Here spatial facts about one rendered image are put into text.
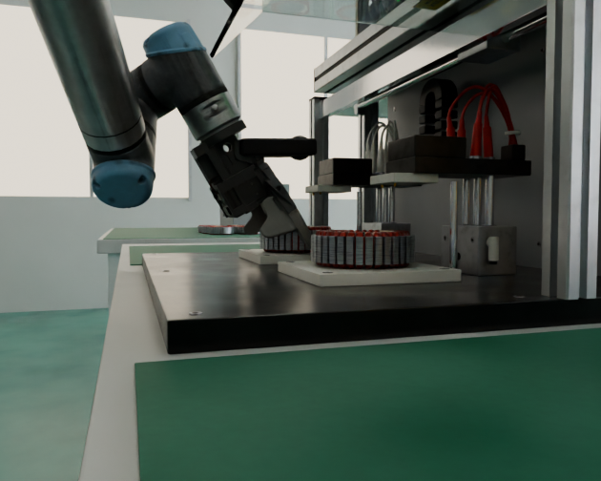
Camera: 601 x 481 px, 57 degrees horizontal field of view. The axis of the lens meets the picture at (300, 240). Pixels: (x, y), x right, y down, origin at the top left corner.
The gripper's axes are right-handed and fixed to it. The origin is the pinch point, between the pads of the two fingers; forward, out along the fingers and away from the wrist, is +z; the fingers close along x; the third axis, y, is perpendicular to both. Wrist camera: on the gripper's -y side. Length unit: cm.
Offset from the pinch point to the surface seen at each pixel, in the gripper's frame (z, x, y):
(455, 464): -3, 63, 14
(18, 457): 38, -129, 93
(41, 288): 4, -448, 114
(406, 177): -5.5, 27.3, -6.9
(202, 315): -8.1, 43.0, 18.6
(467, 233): 3.8, 26.2, -11.1
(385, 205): 1.9, 0.6, -15.0
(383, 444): -4, 61, 16
